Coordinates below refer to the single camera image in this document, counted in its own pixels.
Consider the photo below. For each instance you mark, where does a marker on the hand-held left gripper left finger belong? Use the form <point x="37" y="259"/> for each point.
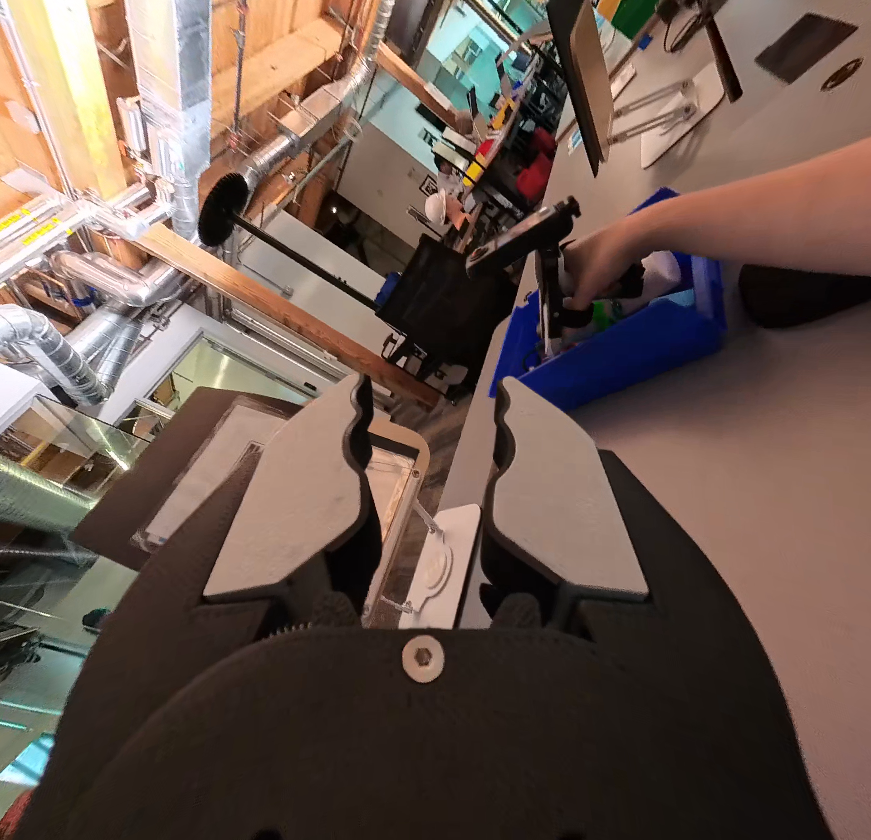
<point x="292" y="500"/>

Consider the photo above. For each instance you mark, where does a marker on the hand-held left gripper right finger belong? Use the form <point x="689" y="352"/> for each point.
<point x="565" y="506"/>

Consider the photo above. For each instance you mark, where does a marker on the green plastic block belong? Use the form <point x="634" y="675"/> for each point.
<point x="602" y="313"/>

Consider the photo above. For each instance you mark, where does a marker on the blue plastic bin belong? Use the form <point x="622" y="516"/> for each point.
<point x="612" y="357"/>

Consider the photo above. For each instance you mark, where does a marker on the person's right forearm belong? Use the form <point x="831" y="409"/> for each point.
<point x="769" y="207"/>

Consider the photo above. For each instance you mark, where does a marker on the white object in bin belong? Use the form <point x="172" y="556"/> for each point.
<point x="663" y="275"/>

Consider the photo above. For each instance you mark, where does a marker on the dark rounded object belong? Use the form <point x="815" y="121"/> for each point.
<point x="803" y="299"/>

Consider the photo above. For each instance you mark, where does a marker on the person's right hand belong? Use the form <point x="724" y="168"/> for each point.
<point x="602" y="262"/>

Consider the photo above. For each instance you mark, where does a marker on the red chair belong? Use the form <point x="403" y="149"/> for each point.
<point x="534" y="173"/>

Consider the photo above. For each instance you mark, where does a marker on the black mesh office chair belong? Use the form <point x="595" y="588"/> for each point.
<point x="442" y="296"/>

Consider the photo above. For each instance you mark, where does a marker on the white tablet stand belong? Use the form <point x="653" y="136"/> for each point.
<point x="442" y="568"/>
<point x="673" y="139"/>

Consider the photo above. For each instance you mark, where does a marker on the dark display board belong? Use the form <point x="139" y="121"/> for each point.
<point x="585" y="71"/>

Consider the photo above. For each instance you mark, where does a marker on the green storage bin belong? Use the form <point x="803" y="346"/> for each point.
<point x="646" y="3"/>

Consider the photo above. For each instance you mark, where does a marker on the black disc on rod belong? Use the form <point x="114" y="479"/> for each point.
<point x="221" y="207"/>

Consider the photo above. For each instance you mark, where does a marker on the black rectangular mat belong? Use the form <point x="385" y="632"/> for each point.
<point x="806" y="47"/>

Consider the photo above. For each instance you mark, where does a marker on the round table grommet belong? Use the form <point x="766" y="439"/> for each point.
<point x="842" y="75"/>

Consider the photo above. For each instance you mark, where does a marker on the silver round air duct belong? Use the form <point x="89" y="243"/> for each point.
<point x="61" y="357"/>

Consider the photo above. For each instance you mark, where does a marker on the silver rectangular air duct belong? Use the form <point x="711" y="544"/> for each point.
<point x="170" y="71"/>

